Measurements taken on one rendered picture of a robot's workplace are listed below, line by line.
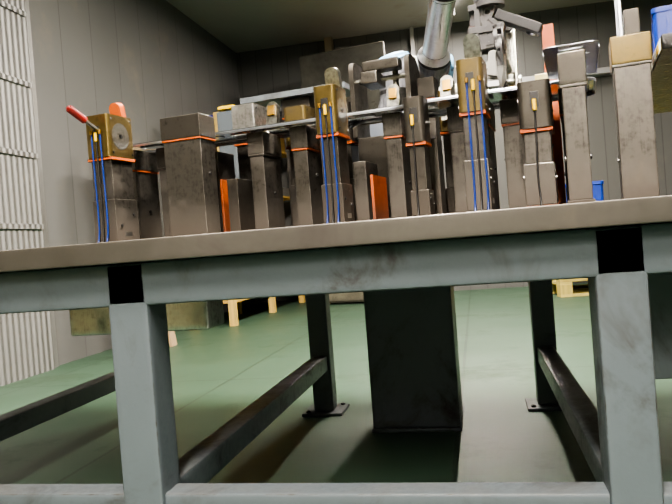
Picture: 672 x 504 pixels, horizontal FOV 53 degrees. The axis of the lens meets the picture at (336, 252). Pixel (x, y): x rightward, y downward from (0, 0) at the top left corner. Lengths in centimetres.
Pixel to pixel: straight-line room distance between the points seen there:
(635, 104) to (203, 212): 105
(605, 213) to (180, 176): 112
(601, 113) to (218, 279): 735
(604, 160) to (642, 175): 669
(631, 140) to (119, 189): 129
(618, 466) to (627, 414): 8
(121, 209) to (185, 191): 21
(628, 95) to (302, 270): 82
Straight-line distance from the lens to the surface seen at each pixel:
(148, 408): 132
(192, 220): 182
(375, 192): 178
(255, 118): 212
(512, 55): 196
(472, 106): 154
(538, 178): 152
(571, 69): 138
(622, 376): 119
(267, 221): 188
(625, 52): 162
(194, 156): 182
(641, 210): 113
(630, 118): 160
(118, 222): 193
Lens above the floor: 67
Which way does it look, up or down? 1 degrees down
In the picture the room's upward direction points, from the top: 4 degrees counter-clockwise
